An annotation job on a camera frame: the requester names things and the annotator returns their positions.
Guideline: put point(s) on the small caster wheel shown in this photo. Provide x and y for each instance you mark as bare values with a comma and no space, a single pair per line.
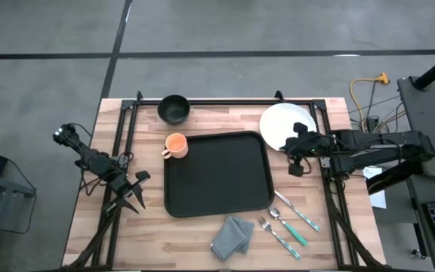
417,254

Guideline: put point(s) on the grey metal stand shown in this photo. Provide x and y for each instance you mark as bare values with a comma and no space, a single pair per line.
10,189

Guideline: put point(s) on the orange mug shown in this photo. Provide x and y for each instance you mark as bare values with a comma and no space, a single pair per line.
176,145

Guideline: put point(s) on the grey side table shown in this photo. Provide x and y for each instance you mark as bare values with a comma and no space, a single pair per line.
432,113

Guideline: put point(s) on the black metal table frame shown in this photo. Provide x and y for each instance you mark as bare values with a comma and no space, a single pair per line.
221,102

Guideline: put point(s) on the white paper sheet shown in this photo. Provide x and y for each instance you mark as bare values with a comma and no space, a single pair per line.
379,200

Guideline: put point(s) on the white round plate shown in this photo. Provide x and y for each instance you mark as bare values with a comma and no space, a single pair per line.
278,121

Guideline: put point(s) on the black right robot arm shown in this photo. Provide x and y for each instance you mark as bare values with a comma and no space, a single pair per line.
391,145

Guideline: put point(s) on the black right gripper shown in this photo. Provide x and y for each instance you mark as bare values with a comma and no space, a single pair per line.
306,145

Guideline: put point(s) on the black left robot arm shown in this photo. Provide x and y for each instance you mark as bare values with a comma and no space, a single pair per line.
93,160

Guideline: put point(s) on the black bowl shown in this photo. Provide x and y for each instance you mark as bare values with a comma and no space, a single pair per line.
174,109

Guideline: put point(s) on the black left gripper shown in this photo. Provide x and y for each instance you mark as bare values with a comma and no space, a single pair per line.
121,189

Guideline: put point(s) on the black power adapter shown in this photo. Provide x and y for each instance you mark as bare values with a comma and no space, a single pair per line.
372,124

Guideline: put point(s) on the grey cloth napkin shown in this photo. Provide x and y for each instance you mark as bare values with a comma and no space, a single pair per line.
230,238

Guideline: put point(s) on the black plastic serving tray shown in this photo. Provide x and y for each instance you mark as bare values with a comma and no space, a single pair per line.
221,174

